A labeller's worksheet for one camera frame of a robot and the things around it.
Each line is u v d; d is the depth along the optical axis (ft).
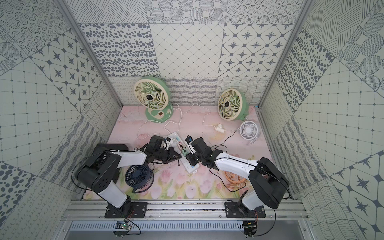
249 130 3.13
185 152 2.86
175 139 3.10
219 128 3.38
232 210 2.40
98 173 1.52
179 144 2.95
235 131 3.45
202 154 2.17
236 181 2.48
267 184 1.41
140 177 2.48
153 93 3.04
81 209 2.46
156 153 2.54
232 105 3.31
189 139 2.51
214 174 2.81
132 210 2.40
